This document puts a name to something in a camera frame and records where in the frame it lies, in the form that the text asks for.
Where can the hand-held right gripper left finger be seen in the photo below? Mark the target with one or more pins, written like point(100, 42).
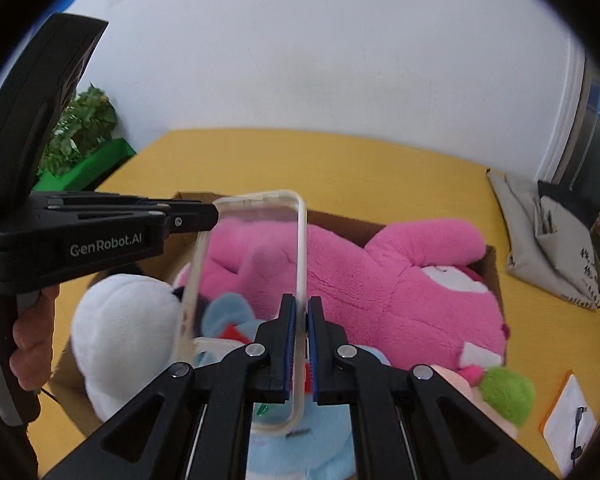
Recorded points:
point(291, 350)

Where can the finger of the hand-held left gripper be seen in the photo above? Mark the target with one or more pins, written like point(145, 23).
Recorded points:
point(192, 216)

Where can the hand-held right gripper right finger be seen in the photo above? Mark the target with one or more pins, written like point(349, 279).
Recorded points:
point(313, 355)

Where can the pink plush bear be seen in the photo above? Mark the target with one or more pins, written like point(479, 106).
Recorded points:
point(355, 285)

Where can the clear phone case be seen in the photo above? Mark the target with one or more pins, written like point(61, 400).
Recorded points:
point(303, 250)

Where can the cardboard box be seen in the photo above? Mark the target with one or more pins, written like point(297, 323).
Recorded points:
point(345, 227)

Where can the person's left hand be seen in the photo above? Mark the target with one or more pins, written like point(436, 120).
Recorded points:
point(32, 340)

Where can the green potted plant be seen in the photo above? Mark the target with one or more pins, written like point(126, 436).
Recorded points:
point(80, 125)

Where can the green box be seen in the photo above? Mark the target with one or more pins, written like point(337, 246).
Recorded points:
point(100, 160)

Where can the blue plush toy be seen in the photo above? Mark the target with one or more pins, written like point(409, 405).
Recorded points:
point(325, 435)

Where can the white plush toy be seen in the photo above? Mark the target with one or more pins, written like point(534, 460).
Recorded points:
point(120, 335)

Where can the pink and green plush toy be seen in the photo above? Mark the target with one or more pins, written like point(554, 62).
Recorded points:
point(505, 390)

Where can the grey tote bag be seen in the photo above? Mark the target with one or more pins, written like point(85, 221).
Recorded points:
point(525, 245)

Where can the white paper with clip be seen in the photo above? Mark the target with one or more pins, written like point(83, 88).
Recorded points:
point(562, 425)

